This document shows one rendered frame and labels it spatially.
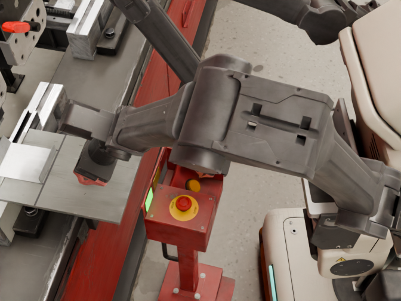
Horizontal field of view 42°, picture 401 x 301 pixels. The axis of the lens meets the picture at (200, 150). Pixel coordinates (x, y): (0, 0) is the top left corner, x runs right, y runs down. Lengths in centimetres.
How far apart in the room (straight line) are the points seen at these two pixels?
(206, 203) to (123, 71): 43
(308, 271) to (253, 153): 136
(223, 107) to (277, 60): 224
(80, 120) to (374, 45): 49
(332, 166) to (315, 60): 222
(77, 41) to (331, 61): 160
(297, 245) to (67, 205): 96
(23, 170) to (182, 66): 40
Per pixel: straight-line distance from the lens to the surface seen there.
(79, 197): 109
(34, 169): 115
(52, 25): 168
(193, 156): 48
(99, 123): 89
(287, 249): 183
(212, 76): 49
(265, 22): 291
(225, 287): 204
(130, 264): 205
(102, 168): 99
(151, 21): 96
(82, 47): 147
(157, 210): 130
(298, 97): 47
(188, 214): 129
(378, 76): 85
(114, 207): 107
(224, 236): 213
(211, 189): 141
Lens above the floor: 193
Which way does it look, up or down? 56 degrees down
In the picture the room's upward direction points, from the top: straight up
